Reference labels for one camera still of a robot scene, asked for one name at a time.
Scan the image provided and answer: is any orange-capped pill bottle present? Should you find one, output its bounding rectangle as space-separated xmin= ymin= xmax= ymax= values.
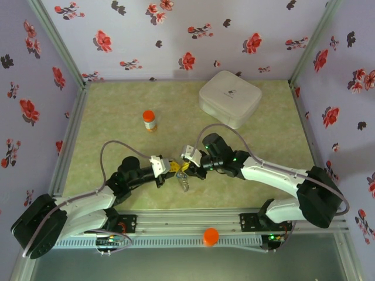
xmin=142 ymin=109 xmax=158 ymax=133

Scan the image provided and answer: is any white square box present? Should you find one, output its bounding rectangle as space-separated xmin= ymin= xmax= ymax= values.
xmin=198 ymin=70 xmax=263 ymax=130

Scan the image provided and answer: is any green circuit board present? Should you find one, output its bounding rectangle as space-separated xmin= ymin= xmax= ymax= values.
xmin=96 ymin=236 xmax=124 ymax=246

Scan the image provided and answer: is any orange round cap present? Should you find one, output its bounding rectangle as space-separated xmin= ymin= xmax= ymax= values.
xmin=203 ymin=227 xmax=220 ymax=247

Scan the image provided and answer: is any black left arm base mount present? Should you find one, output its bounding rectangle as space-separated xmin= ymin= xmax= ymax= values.
xmin=115 ymin=214 xmax=138 ymax=235

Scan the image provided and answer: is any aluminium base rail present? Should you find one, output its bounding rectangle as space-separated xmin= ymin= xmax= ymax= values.
xmin=52 ymin=208 xmax=346 ymax=237

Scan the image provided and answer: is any grey left base cable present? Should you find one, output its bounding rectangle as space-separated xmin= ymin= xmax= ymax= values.
xmin=94 ymin=229 xmax=133 ymax=257

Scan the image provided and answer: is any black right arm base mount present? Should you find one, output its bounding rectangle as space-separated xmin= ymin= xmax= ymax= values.
xmin=239 ymin=213 xmax=264 ymax=235

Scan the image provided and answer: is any slotted grey cable duct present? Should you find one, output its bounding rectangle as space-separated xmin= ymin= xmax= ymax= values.
xmin=55 ymin=235 xmax=263 ymax=248

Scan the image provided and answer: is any aluminium left side rail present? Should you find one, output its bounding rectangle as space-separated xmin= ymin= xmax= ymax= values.
xmin=48 ymin=81 xmax=91 ymax=197

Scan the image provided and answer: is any aluminium right side rail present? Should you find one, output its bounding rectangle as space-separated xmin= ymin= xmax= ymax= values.
xmin=288 ymin=81 xmax=336 ymax=208

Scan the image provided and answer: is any grey right frame post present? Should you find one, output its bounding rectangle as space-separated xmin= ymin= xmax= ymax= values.
xmin=288 ymin=0 xmax=343 ymax=85

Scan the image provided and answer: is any grey frame post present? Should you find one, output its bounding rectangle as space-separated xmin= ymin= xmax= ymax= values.
xmin=25 ymin=0 xmax=91 ymax=88
xmin=288 ymin=0 xmax=343 ymax=85

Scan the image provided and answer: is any grey left frame post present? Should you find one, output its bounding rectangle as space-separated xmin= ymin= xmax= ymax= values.
xmin=25 ymin=0 xmax=91 ymax=88

